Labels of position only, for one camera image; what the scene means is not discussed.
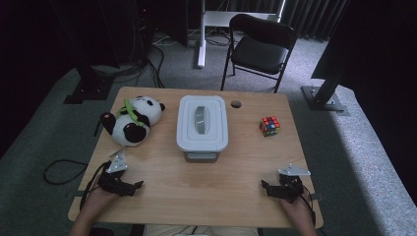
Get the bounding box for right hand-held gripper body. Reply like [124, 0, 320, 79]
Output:
[277, 163, 312, 204]

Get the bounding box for black folding chair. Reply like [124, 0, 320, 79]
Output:
[219, 13, 299, 93]

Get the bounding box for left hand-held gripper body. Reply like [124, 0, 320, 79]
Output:
[97, 153, 132, 197]

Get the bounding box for person's right hand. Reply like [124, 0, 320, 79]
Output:
[279, 196, 313, 228]

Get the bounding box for bundle of black floor cables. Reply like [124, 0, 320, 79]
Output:
[91, 32, 166, 89]

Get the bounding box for white desk frame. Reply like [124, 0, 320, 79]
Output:
[196, 0, 287, 69]

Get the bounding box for colourful puzzle cube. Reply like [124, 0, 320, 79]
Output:
[259, 115, 281, 138]

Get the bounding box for black looped floor cable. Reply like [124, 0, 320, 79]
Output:
[42, 159, 89, 186]

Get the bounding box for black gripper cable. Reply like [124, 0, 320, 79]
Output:
[79, 160, 113, 210]
[299, 184, 318, 228]

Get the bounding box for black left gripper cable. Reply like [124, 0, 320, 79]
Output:
[79, 160, 113, 210]

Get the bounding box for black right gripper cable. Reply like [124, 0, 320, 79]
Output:
[299, 184, 318, 228]

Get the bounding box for grey plastic storage box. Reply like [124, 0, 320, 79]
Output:
[183, 149, 220, 164]

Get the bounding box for white box lid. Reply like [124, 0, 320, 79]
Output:
[175, 94, 230, 153]

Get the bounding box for dark pleated curtain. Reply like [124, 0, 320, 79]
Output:
[203, 0, 349, 42]

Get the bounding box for black metal stand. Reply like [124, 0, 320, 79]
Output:
[300, 65, 350, 117]
[63, 58, 116, 105]

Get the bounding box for person's beige pants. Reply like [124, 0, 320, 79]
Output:
[143, 224, 261, 236]

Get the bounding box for person's left hand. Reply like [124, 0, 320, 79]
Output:
[79, 186, 120, 219]

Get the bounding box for panda plush toy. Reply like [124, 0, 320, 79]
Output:
[99, 95, 166, 157]

